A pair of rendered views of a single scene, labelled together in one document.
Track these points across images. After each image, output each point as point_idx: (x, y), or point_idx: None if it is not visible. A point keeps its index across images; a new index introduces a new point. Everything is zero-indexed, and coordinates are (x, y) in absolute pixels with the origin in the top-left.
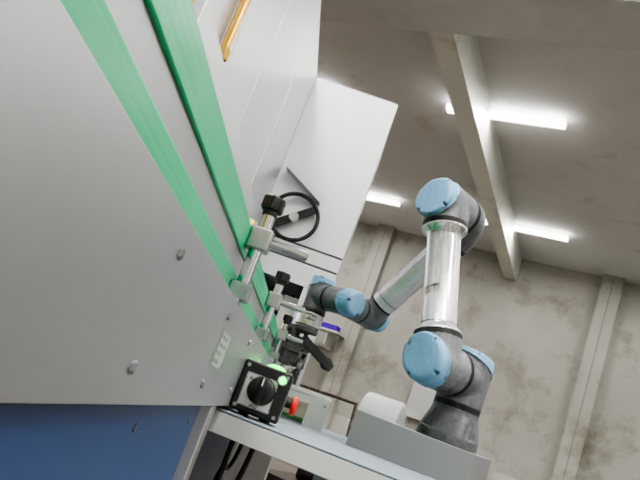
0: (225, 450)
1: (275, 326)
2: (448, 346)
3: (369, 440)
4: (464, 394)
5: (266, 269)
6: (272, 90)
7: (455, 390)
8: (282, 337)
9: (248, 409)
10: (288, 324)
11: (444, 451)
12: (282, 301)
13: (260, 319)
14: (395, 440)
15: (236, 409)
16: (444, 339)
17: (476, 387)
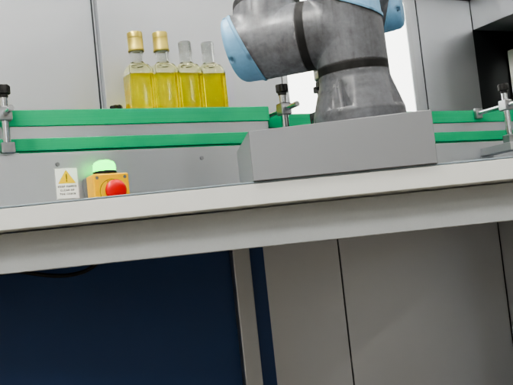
0: (191, 260)
1: (217, 111)
2: (238, 17)
3: (241, 179)
4: (317, 54)
5: (495, 15)
6: None
7: (295, 59)
8: (280, 112)
9: None
10: (281, 94)
11: (246, 147)
12: (2, 111)
13: (32, 134)
14: (242, 163)
15: None
16: (237, 13)
17: (321, 33)
